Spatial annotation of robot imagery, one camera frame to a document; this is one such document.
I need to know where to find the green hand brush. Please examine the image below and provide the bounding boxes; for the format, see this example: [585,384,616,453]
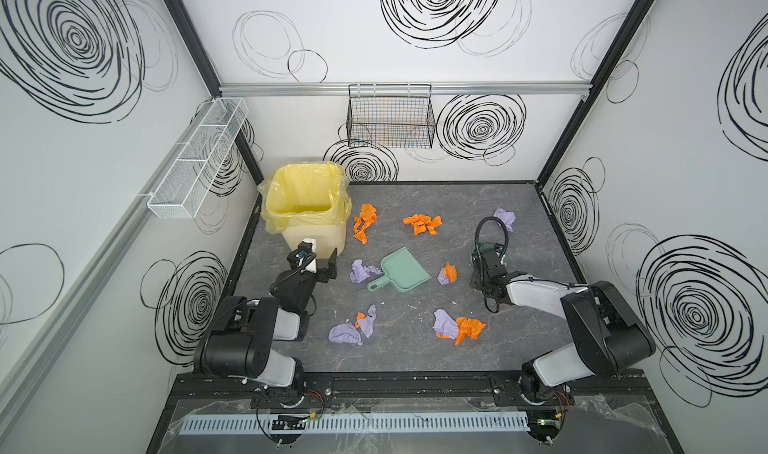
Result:
[470,242,485,262]

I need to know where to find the yellow plastic bin liner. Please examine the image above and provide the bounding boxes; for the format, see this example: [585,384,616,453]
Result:
[258,162,352,234]

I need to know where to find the aluminium wall rail left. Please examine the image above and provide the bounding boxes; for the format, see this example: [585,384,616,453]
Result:
[0,102,217,422]

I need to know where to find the purple paper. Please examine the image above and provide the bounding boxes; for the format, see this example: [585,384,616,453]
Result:
[328,323,363,346]
[349,259,382,284]
[433,309,459,341]

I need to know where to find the cream trash bin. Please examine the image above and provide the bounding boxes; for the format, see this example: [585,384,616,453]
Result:
[282,222,347,260]

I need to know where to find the orange paper scraps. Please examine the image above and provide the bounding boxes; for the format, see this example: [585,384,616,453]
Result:
[403,214,442,235]

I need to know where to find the small orange purple scrap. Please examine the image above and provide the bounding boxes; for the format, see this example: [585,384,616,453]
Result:
[437,262,458,285]

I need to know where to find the orange paper scrap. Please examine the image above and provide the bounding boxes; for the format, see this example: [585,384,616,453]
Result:
[353,203,378,245]

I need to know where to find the black wire basket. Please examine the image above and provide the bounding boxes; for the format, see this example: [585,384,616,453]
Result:
[345,94,437,149]

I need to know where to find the black front rail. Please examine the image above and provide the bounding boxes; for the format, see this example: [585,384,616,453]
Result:
[170,369,655,404]

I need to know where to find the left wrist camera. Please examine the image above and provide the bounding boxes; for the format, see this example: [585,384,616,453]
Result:
[287,238,317,273]

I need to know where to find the white wire shelf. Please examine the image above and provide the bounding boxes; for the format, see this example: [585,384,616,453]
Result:
[147,97,248,220]

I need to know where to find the orange paper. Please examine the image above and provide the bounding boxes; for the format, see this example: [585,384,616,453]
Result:
[455,317,487,346]

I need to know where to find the green dustpan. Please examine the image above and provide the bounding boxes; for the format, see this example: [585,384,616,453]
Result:
[366,247,431,293]

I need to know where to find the purple paper ball back right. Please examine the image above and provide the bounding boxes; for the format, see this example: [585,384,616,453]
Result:
[494,208,516,232]

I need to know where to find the aluminium wall rail back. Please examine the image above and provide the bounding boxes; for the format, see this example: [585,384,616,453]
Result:
[220,81,592,97]

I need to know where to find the white slotted cable duct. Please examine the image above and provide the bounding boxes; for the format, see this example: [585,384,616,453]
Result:
[179,412,530,435]

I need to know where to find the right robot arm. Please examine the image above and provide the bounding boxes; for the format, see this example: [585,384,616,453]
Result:
[471,243,656,405]

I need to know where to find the aluminium wall rail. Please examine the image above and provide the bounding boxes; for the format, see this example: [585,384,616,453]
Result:
[220,81,592,97]
[0,102,217,422]

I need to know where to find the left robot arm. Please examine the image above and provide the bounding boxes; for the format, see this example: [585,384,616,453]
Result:
[193,239,339,395]

